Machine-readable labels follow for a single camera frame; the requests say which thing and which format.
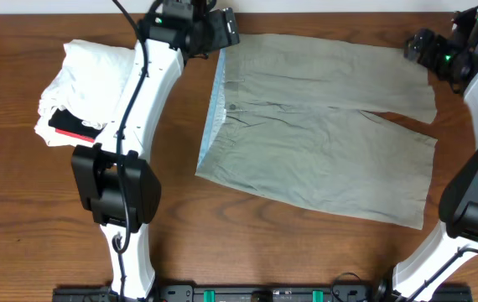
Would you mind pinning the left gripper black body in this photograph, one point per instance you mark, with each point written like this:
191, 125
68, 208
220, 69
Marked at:
226, 27

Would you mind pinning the black folded garment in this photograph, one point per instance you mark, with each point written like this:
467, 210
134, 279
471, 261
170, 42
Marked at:
63, 122

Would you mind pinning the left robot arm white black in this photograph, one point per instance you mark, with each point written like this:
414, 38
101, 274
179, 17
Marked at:
113, 176

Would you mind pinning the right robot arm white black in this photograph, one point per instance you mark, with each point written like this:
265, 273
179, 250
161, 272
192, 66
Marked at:
454, 240

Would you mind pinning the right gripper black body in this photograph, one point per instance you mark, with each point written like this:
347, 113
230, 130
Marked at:
439, 55

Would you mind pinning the white folded garment on top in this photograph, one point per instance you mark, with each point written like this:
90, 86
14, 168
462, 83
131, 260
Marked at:
89, 84

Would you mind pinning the white garment at stack bottom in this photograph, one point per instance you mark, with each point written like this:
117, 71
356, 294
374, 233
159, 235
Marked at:
54, 137

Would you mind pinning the khaki green shorts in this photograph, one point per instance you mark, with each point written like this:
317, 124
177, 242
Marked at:
301, 120

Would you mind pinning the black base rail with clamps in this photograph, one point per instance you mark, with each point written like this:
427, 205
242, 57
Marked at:
342, 290

